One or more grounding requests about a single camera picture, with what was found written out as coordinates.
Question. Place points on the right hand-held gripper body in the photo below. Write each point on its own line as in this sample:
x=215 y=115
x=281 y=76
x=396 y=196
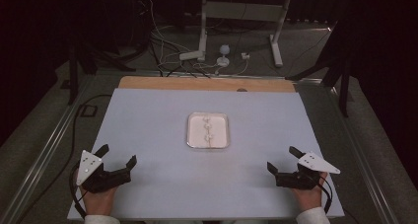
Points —
x=297 y=179

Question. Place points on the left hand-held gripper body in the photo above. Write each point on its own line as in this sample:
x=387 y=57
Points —
x=98 y=178

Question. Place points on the white square tray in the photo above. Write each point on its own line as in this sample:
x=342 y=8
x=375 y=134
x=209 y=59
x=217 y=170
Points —
x=197 y=135

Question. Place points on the small white round piece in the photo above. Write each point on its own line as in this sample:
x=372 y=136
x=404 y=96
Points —
x=206 y=119
x=208 y=138
x=207 y=127

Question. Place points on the person's right hand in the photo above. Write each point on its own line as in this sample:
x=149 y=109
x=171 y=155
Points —
x=309 y=197

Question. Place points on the person's left hand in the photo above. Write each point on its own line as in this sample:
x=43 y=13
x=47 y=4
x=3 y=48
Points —
x=98 y=202

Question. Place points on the black square floor socket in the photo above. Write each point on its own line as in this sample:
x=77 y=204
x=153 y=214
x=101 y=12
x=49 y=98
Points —
x=88 y=111

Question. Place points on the light blue table mat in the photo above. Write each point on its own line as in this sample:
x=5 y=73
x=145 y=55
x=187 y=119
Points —
x=148 y=118

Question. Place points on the black tripod stand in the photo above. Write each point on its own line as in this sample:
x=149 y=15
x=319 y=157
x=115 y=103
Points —
x=344 y=92
x=73 y=69

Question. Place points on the dark round table grommet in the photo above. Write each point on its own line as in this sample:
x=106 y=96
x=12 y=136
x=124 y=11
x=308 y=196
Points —
x=242 y=89

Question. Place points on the wooden table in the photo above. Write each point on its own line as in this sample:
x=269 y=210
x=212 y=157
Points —
x=180 y=83

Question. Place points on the white plug adapter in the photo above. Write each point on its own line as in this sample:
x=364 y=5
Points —
x=245 y=56

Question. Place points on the white power strip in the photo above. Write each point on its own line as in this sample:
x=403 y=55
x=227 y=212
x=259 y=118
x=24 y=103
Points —
x=191 y=55

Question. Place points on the metal floor rail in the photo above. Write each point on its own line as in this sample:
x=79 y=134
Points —
x=42 y=158
x=364 y=171

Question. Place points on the white metal stand frame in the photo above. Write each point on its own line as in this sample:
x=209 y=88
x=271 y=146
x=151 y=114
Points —
x=241 y=11

